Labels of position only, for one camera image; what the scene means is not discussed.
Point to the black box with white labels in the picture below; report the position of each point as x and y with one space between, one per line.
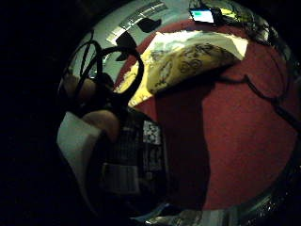
152 147

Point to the yellow patterned bag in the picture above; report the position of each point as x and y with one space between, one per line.
188 64

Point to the red table cover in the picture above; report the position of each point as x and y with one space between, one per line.
247 138

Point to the phone with lit screen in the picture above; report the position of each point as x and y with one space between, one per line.
202 15

